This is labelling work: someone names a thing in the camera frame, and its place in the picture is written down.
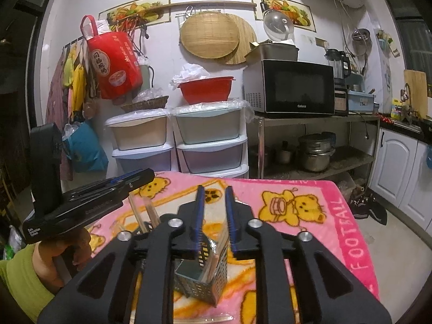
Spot red plastic basin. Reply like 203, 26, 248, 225
178, 76, 235, 104

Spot stainless steel pot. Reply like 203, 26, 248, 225
298, 132, 335, 173

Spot metal shelf rack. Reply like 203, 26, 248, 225
249, 113, 379, 180

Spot black blender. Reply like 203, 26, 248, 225
325, 48, 351, 80

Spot chopsticks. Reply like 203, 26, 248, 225
143, 197, 160, 229

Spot beige top drawer bin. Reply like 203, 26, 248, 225
105, 108, 169, 151

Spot purple middle drawer bin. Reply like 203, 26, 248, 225
177, 135, 248, 174

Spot green sleeve forearm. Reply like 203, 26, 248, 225
1, 244, 54, 323

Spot yellow hanging cloth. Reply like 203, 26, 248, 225
62, 43, 86, 119

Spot black microwave oven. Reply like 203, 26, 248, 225
243, 59, 335, 116

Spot green top drawer bin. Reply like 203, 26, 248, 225
171, 100, 254, 145

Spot food picture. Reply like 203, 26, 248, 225
98, 0, 171, 31
251, 0, 316, 32

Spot blue middle drawer bin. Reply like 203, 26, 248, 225
112, 143, 179, 173

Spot white kitchen cabinets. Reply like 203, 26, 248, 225
369, 128, 431, 234

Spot dark green utensil basket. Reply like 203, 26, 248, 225
134, 221, 231, 308

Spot chopsticks vertical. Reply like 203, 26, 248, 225
128, 192, 149, 233
201, 230, 228, 283

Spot woven wicker basket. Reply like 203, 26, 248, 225
121, 96, 168, 113

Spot round bamboo tray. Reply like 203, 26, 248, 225
180, 11, 239, 59

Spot wooden cutting board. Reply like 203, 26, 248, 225
403, 69, 428, 119

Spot red hanging bag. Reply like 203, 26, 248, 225
80, 15, 143, 100

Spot blue hanging bag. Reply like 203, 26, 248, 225
62, 121, 108, 173

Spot glass pot lid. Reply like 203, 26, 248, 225
263, 9, 294, 42

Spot metal tray on microwave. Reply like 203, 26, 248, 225
245, 43, 299, 65

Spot food picture right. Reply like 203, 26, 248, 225
251, 0, 316, 32

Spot food picture left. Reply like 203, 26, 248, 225
98, 0, 171, 31

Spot left hand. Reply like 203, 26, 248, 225
32, 227, 92, 294

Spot pink cartoon blanket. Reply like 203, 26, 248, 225
86, 170, 381, 324

